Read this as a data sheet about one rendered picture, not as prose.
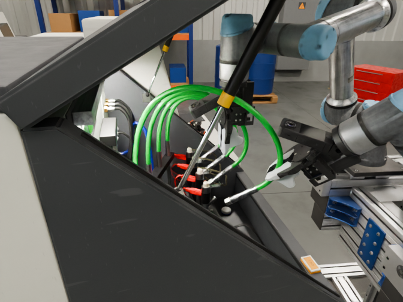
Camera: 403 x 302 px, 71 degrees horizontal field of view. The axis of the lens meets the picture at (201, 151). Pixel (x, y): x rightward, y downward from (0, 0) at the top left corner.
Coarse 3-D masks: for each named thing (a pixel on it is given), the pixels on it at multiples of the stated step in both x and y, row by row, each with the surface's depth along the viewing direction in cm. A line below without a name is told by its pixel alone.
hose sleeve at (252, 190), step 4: (248, 188) 74; (252, 188) 73; (256, 188) 73; (240, 192) 75; (244, 192) 74; (248, 192) 74; (252, 192) 73; (232, 196) 76; (236, 196) 75; (240, 196) 75; (244, 196) 74; (232, 200) 75; (236, 200) 75
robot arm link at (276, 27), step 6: (276, 24) 68; (282, 24) 67; (270, 30) 68; (276, 30) 67; (270, 36) 68; (276, 36) 67; (264, 42) 70; (270, 42) 68; (276, 42) 67; (264, 48) 71; (270, 48) 69; (276, 48) 68; (270, 54) 72; (276, 54) 70
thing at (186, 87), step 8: (176, 88) 65; (184, 88) 64; (192, 88) 64; (200, 88) 64; (208, 88) 64; (216, 88) 64; (160, 96) 66; (152, 104) 67; (240, 104) 64; (248, 104) 64; (144, 112) 68; (256, 112) 64; (144, 120) 69; (264, 120) 65; (272, 128) 66; (136, 136) 71; (272, 136) 66; (136, 144) 73; (280, 144) 67; (136, 152) 74; (280, 152) 68; (136, 160) 75; (280, 160) 69; (264, 184) 72
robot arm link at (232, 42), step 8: (224, 16) 65; (232, 16) 63; (240, 16) 63; (248, 16) 64; (224, 24) 65; (232, 24) 64; (240, 24) 64; (248, 24) 64; (224, 32) 66; (232, 32) 64; (240, 32) 64; (248, 32) 65; (224, 40) 66; (232, 40) 65; (240, 40) 65; (248, 40) 66; (224, 48) 67; (232, 48) 66; (240, 48) 66; (224, 56) 68; (232, 56) 67; (240, 56) 67; (232, 64) 67
